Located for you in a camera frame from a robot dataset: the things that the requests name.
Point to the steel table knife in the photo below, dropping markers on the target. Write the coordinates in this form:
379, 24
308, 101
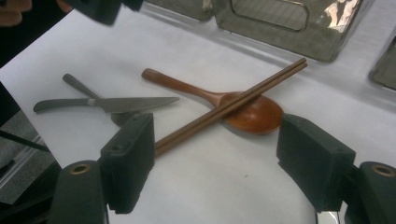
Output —
130, 104

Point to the brown wooden chopstick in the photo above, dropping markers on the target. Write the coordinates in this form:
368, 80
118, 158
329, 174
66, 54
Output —
233, 106
233, 100

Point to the aluminium floor rail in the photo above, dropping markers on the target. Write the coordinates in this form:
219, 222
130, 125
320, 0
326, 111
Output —
28, 161

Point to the steel fork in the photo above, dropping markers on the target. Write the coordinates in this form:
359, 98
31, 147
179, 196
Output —
79, 84

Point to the smoky transparent plastic bin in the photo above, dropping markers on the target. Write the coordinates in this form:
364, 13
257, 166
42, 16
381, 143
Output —
280, 37
386, 68
180, 7

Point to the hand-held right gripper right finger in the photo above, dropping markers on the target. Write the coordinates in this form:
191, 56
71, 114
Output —
314, 161

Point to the brown wooden spoon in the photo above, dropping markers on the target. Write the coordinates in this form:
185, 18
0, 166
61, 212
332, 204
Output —
255, 115

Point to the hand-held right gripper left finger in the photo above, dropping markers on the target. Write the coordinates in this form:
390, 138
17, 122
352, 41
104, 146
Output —
130, 161

